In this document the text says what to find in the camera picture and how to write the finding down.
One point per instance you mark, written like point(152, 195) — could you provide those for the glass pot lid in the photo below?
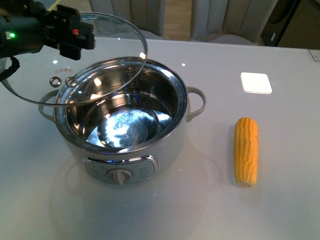
point(49, 78)

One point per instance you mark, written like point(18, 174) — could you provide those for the yellow corn cob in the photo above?
point(246, 152)

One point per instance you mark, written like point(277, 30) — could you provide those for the right beige upholstered chair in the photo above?
point(235, 22)

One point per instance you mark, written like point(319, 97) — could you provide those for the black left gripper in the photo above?
point(65, 31)

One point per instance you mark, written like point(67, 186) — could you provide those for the beige upholstered chair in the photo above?
point(235, 22)
point(147, 15)

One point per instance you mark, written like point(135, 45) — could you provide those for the white electric cooking pot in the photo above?
point(134, 134)

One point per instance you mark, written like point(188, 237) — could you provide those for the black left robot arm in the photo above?
point(26, 26)

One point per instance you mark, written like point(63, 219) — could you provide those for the label sticker on table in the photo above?
point(315, 53)

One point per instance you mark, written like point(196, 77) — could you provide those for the left beige upholstered chair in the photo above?
point(147, 15)

